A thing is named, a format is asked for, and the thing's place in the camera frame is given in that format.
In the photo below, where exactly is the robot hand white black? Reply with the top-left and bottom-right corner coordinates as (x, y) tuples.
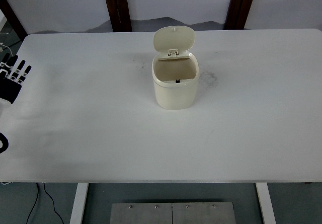
(0, 52), (33, 155)

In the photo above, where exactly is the cream plastic trash bin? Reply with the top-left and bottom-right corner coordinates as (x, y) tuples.
(151, 25), (201, 111)

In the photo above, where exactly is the white table leg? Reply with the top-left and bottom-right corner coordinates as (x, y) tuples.
(69, 183), (90, 224)
(255, 183), (277, 224)

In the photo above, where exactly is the grey metal plate with screws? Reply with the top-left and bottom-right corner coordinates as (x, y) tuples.
(110, 202), (237, 224)

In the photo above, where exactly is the thin black cable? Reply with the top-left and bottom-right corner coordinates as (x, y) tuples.
(43, 183), (65, 224)
(26, 183), (40, 224)

